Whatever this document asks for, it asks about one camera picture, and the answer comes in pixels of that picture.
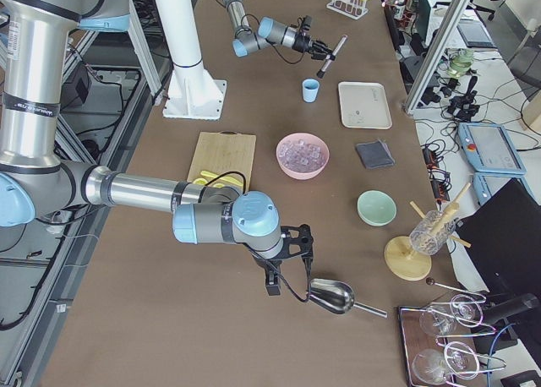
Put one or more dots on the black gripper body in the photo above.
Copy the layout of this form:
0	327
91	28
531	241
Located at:
301	43
270	285

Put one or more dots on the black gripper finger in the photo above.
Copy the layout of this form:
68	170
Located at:
321	56
272	282
320	46

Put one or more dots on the light blue plastic cup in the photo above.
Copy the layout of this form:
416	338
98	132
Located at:
310	90

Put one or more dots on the steel ice scoop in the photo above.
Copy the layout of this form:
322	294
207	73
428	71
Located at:
338	297

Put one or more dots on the pile of clear ice cubes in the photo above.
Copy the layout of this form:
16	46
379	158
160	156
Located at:
300	155

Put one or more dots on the wooden cup tree stand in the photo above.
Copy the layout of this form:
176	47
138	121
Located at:
399	255

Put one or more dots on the cream rabbit serving tray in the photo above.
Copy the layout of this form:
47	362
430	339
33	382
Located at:
364	105

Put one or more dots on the yellow plastic knife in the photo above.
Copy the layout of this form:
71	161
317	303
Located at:
232	177

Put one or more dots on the pink bowl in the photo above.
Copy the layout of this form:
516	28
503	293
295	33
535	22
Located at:
309	137

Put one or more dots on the lemon half lower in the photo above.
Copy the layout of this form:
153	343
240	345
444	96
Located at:
200	181

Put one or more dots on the folded grey cloth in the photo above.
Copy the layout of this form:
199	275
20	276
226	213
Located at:
375	154

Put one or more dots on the mint green bowl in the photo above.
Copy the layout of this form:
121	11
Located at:
376	208

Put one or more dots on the bamboo cutting board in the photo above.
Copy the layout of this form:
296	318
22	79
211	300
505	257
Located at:
220	153

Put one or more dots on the textured drinking glass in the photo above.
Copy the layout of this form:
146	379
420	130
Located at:
431	233

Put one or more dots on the wine glass upper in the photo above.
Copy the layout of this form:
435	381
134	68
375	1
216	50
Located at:
442	318

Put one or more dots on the wine glass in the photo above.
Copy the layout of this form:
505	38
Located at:
442	318
456	362

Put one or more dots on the wine glass lower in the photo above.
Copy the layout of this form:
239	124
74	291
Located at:
456	362

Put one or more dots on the blue teach pendant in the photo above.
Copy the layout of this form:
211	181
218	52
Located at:
488	148
485	184

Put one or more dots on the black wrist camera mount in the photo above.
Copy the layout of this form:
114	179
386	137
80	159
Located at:
297	241

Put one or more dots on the aluminium frame post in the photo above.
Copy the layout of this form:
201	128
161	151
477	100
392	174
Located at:
437	47

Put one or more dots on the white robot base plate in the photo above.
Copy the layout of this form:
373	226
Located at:
194	94

